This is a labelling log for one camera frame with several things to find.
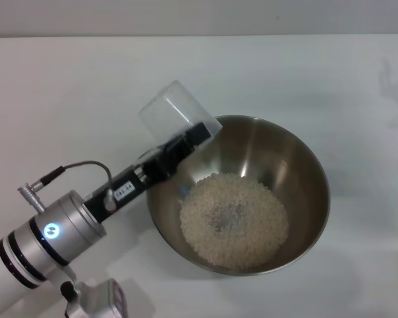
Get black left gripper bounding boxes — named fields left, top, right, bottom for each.
left=82, top=121, right=212, bottom=225

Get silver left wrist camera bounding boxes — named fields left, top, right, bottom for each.
left=61, top=278, right=125, bottom=318

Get white rice grains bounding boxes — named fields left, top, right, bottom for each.
left=179, top=172, right=290, bottom=270

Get stainless steel mixing bowl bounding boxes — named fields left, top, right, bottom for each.
left=145, top=115, right=332, bottom=276

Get clear plastic measuring cup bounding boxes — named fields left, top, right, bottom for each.
left=138, top=79, right=225, bottom=149

